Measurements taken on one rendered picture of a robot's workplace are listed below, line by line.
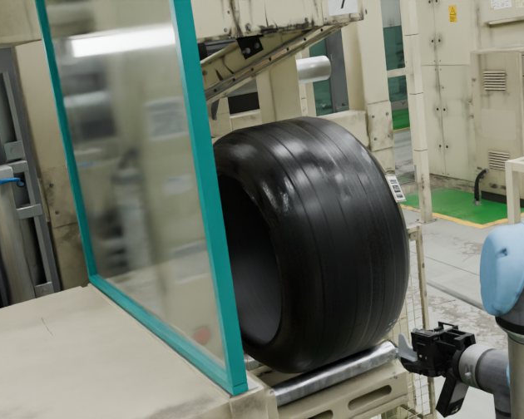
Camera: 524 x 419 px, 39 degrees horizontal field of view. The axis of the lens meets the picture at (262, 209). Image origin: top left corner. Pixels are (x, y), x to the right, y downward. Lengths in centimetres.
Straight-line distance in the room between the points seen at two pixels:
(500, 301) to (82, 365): 54
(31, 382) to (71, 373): 5
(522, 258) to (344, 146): 66
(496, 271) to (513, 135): 519
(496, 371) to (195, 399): 59
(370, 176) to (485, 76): 483
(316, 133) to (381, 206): 21
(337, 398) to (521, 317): 72
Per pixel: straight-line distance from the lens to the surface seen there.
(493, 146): 634
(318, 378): 163
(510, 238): 99
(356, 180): 149
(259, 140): 153
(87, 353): 102
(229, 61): 193
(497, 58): 618
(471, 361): 132
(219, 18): 177
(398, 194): 155
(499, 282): 97
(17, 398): 95
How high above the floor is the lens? 165
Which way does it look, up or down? 14 degrees down
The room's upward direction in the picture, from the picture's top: 8 degrees counter-clockwise
